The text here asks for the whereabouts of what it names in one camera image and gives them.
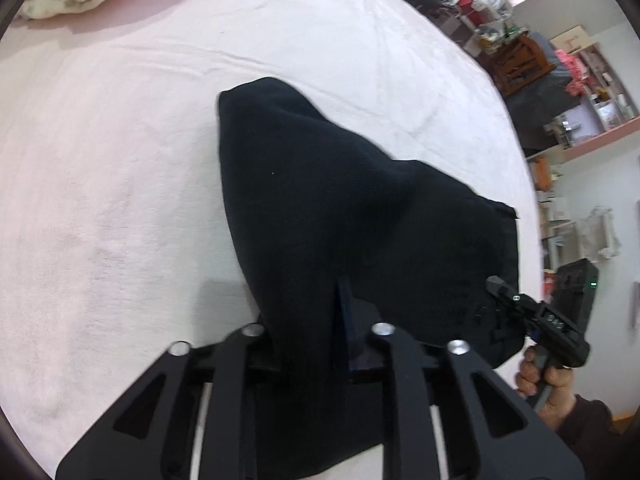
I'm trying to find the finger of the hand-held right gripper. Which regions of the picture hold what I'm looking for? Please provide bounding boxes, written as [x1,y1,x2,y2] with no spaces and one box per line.
[486,275,526,313]

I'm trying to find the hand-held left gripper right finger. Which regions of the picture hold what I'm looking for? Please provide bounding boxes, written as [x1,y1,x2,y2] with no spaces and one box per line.
[336,276,586,480]

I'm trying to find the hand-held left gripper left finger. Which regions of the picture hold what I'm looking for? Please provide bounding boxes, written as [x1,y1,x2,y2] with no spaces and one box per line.
[55,324,281,480]

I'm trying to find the black pants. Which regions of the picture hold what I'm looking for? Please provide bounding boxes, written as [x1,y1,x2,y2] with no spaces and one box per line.
[217,76,526,480]

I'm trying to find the person's right forearm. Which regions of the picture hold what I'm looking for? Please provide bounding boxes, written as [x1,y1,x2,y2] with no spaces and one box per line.
[554,392,632,480]

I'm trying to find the person's right hand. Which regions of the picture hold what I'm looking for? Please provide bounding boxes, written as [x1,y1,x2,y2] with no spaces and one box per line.
[515,347,578,431]

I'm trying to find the white plastic rack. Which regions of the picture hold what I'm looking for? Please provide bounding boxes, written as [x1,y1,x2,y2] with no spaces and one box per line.
[574,206,622,262]

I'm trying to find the dark grey cloth cover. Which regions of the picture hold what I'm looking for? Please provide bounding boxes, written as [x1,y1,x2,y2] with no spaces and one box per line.
[505,67,587,152]

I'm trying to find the pink bed sheet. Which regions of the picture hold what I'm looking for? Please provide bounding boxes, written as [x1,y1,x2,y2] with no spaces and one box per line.
[0,0,543,480]

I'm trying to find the wooden chair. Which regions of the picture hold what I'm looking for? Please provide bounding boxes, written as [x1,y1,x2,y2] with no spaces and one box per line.
[492,35,557,97]

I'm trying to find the cardboard box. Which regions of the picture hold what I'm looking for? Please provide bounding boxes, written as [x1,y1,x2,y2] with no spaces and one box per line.
[549,25,597,54]

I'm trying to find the cluttered side table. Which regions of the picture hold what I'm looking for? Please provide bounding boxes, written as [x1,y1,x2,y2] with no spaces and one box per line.
[470,0,527,57]

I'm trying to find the pink wall shelf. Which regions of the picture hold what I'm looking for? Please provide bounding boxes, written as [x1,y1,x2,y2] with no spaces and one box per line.
[525,115,640,162]

